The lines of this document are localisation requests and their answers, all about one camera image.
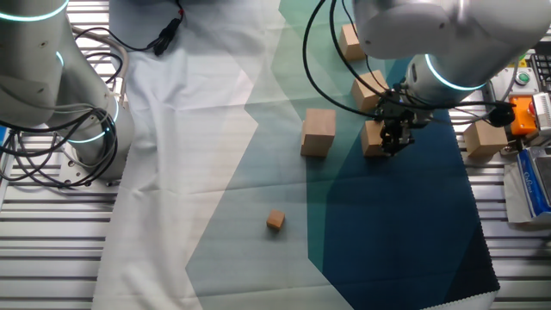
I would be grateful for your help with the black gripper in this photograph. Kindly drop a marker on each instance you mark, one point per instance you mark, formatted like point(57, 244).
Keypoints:
point(402, 118)

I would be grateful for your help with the grey finned device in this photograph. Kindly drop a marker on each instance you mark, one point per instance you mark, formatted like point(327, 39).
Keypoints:
point(543, 112)

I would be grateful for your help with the black keyboard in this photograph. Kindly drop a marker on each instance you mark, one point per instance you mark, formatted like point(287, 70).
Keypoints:
point(543, 69)

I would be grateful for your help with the small wooden cube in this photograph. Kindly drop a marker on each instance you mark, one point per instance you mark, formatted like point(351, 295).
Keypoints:
point(275, 219)

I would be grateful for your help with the large wooden cube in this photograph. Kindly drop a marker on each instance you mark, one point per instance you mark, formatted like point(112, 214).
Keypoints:
point(320, 125)
point(485, 140)
point(349, 43)
point(314, 150)
point(363, 92)
point(370, 138)

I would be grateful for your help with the blue green white cloth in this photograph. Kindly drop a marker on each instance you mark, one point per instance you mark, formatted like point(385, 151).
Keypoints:
point(193, 150)

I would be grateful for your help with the orange box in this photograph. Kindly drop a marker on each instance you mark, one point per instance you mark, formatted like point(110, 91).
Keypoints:
point(523, 118)

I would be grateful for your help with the blue box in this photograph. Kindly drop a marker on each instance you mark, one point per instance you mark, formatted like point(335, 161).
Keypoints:
point(531, 185)

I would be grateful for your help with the yellow box green button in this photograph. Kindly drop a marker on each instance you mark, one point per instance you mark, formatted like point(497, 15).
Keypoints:
point(521, 62)

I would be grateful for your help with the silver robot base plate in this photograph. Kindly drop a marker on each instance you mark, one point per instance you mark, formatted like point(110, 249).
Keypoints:
point(73, 170)

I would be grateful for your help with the grey foil pouch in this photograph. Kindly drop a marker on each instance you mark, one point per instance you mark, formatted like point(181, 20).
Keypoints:
point(512, 198)

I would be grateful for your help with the grey box green light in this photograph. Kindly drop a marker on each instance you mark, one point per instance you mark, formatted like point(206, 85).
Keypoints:
point(523, 78)

